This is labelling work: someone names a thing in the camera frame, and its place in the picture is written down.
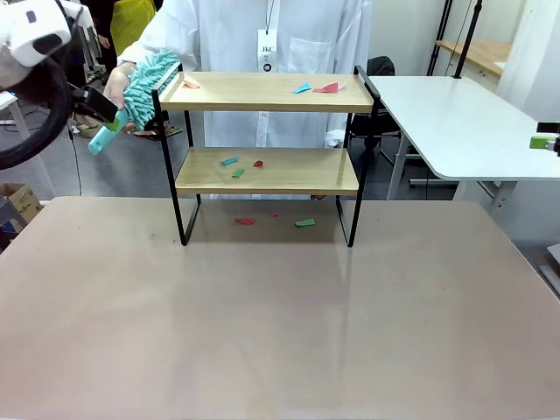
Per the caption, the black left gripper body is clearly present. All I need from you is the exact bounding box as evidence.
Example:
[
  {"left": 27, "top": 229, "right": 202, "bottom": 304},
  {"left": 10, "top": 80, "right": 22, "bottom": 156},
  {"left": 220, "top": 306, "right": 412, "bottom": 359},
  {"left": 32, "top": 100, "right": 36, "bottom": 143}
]
[{"left": 72, "top": 85, "right": 119, "bottom": 123}]

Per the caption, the teal chenille duster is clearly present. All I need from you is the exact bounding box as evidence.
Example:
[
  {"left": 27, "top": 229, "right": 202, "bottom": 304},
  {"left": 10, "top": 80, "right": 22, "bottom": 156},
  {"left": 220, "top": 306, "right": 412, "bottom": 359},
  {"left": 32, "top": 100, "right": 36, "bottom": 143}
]
[{"left": 87, "top": 49, "right": 179, "bottom": 157}]

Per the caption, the person's left forearm sleeve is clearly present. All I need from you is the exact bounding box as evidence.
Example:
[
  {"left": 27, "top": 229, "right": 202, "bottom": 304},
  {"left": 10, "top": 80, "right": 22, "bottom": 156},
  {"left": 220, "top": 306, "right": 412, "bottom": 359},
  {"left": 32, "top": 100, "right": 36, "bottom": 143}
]
[{"left": 322, "top": 111, "right": 352, "bottom": 150}]

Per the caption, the two-tier wood and black shelf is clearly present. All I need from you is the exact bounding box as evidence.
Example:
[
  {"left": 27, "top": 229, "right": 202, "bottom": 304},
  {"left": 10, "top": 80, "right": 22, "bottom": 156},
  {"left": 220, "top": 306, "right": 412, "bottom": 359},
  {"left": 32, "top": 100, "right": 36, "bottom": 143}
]
[{"left": 150, "top": 60, "right": 382, "bottom": 249}]

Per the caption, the person's right hand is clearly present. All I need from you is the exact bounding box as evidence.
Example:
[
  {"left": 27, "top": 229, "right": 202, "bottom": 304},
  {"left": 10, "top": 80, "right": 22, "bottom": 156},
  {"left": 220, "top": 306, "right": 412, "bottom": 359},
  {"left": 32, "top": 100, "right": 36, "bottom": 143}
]
[{"left": 103, "top": 65, "right": 135, "bottom": 110}]

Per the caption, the person in dark clothes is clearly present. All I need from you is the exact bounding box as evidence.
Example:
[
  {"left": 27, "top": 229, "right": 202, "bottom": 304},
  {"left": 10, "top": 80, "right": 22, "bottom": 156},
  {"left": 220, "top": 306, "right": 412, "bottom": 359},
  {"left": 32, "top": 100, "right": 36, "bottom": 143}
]
[{"left": 80, "top": 0, "right": 116, "bottom": 76}]

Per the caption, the person in yellow apron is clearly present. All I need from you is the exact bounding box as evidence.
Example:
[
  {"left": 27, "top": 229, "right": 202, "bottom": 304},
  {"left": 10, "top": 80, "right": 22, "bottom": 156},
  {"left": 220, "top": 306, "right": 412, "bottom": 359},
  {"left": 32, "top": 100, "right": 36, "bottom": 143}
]
[{"left": 108, "top": 0, "right": 158, "bottom": 58}]

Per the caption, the white side table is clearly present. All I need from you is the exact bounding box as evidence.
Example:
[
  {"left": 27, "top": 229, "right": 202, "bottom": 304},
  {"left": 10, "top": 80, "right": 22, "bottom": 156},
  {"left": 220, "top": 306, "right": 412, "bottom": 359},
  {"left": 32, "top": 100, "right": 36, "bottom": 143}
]
[{"left": 367, "top": 75, "right": 560, "bottom": 215}]

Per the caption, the wooden background desk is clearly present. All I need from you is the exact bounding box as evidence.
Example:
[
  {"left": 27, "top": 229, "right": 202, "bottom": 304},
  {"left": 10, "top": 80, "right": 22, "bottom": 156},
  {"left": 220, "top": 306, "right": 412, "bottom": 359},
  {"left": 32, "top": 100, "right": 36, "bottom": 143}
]
[{"left": 434, "top": 38, "right": 514, "bottom": 81}]

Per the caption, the black stand pole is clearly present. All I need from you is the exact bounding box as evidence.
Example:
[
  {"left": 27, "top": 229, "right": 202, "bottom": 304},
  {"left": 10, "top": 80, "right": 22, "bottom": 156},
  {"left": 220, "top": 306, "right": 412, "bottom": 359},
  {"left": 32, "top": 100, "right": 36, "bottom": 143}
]
[{"left": 451, "top": 0, "right": 483, "bottom": 81}]

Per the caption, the cardboard box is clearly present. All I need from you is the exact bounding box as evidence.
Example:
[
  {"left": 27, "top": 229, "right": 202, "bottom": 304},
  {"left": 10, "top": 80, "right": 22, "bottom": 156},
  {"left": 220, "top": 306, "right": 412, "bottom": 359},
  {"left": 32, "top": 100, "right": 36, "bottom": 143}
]
[{"left": 0, "top": 182, "right": 46, "bottom": 235}]

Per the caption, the person in white coat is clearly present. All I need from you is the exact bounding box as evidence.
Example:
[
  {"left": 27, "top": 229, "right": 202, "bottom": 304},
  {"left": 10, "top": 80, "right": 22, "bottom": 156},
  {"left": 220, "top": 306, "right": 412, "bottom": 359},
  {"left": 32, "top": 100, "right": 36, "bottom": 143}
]
[{"left": 116, "top": 0, "right": 374, "bottom": 150}]

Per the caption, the black tripod stand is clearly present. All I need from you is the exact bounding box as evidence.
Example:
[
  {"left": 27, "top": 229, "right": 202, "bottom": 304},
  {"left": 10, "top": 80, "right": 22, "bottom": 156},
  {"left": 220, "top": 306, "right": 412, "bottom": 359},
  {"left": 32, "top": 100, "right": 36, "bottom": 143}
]
[{"left": 426, "top": 0, "right": 454, "bottom": 78}]

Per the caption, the black office chair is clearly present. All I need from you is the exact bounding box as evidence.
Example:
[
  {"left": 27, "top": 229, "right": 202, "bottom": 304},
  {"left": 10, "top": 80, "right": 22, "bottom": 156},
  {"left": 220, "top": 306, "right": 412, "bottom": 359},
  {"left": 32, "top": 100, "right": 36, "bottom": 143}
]
[{"left": 348, "top": 55, "right": 402, "bottom": 164}]

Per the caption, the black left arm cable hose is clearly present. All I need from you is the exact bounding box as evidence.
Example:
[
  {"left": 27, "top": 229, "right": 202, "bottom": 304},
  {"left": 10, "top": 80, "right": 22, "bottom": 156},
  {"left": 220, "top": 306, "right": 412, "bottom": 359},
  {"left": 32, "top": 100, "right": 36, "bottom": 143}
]
[{"left": 0, "top": 52, "right": 75, "bottom": 172}]

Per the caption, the grey metal base plate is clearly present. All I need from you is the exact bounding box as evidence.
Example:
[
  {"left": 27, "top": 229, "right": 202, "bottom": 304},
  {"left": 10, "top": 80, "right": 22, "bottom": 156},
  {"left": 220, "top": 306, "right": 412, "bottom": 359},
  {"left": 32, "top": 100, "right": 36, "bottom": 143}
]
[{"left": 536, "top": 242, "right": 560, "bottom": 301}]

